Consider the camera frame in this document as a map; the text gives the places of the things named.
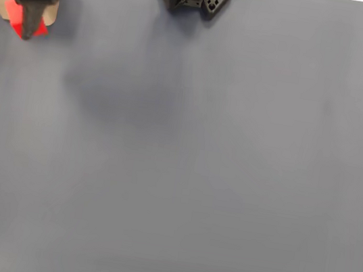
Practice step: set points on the red cube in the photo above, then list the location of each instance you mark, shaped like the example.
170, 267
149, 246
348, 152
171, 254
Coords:
13, 13

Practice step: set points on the grey mat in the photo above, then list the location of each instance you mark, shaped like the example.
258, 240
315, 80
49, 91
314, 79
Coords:
198, 162

